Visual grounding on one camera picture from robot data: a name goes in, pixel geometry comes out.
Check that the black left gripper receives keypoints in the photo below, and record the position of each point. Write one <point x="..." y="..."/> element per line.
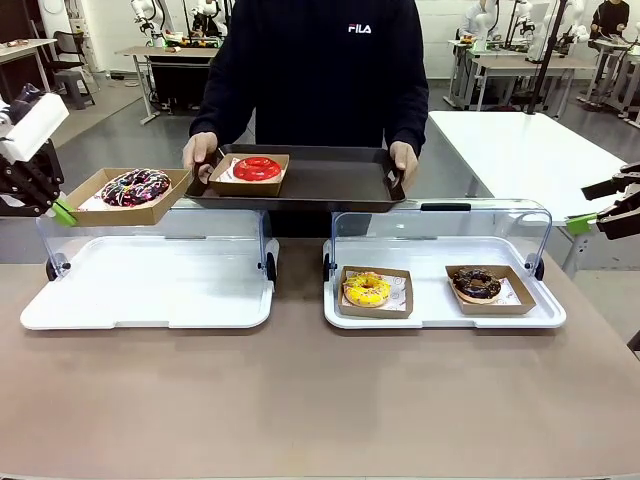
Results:
<point x="27" y="175"/>

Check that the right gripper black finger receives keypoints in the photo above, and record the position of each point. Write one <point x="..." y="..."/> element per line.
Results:
<point x="620" y="222"/>
<point x="607" y="187"/>

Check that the paper liner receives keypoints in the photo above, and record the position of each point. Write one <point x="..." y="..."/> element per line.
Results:
<point x="509" y="292"/>
<point x="398" y="290"/>
<point x="94" y="201"/>
<point x="226" y="174"/>

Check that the dark donut with colourful sprinkles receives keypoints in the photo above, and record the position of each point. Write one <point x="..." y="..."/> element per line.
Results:
<point x="117" y="195"/>

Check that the cardboard tray of sprinkle donut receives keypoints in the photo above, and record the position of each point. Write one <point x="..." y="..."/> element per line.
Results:
<point x="120" y="216"/>

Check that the cardboard tray of red donut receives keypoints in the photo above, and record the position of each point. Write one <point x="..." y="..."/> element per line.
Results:
<point x="245" y="189"/>

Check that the red glazed donut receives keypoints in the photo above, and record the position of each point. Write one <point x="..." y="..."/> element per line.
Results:
<point x="245" y="172"/>

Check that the black serving tray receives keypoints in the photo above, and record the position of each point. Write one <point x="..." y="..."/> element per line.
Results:
<point x="335" y="175"/>

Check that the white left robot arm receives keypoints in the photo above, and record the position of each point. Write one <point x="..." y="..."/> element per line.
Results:
<point x="37" y="125"/>

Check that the person left forearm navy sleeve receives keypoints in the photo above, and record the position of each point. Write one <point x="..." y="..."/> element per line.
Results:
<point x="407" y="120"/>

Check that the person right forearm navy sleeve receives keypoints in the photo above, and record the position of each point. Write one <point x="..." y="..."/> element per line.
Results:
<point x="220" y="115"/>

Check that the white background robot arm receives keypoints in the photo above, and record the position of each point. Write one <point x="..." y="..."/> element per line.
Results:
<point x="145" y="17"/>
<point x="575" y="25"/>
<point x="492" y="20"/>

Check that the cardboard tray of chocolate donut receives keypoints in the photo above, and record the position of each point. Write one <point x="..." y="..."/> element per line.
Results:
<point x="520" y="305"/>

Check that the paper liner under chocolate donut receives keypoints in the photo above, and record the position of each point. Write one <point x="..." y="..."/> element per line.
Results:
<point x="509" y="292"/>

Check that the chocolate glazed donut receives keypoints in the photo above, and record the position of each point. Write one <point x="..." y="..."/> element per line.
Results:
<point x="465" y="290"/>

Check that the background person dark clothes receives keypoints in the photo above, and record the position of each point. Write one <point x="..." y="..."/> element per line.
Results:
<point x="612" y="17"/>

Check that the background person white shirt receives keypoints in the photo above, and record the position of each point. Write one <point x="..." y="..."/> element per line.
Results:
<point x="472" y="17"/>

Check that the paper liner under yellow donut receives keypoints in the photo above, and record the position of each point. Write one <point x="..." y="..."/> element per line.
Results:
<point x="398" y="290"/>

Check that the cardboard tray of yellow donut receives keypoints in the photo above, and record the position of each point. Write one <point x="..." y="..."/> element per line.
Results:
<point x="400" y="310"/>

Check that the yellow glazed donut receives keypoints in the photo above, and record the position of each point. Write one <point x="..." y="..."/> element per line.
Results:
<point x="355" y="295"/>

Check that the person torso navy sweater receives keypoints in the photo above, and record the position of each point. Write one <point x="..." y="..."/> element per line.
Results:
<point x="320" y="80"/>

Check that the person right hand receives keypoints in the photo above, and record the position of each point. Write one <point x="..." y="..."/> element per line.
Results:
<point x="197" y="150"/>

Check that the person left hand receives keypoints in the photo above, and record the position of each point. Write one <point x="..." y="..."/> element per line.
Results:
<point x="406" y="160"/>

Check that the white side table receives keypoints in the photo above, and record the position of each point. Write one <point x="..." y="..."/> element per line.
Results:
<point x="520" y="155"/>

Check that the dark table edge fixture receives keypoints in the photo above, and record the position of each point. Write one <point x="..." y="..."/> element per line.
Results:
<point x="635" y="345"/>

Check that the grey plastic stool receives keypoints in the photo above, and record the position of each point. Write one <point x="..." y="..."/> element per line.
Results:
<point x="74" y="87"/>

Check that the white display tray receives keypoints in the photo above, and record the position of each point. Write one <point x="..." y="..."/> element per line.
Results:
<point x="150" y="290"/>
<point x="430" y="315"/>

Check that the black stand pole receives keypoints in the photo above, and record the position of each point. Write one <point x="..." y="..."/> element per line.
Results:
<point x="545" y="55"/>

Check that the grey background workbench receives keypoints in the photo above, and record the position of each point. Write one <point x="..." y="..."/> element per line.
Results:
<point x="520" y="65"/>

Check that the clear display cover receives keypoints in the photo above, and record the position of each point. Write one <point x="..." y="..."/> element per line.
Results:
<point x="450" y="225"/>
<point x="225" y="225"/>

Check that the black office chair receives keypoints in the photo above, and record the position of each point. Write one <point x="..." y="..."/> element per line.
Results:
<point x="67" y="47"/>

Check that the light wooden background table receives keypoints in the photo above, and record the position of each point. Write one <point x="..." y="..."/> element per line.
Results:
<point x="25" y="47"/>

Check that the beige background workbench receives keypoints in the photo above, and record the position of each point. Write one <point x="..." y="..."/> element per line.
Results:
<point x="155" y="51"/>

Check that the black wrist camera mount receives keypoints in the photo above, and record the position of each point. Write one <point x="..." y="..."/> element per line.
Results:
<point x="25" y="97"/>

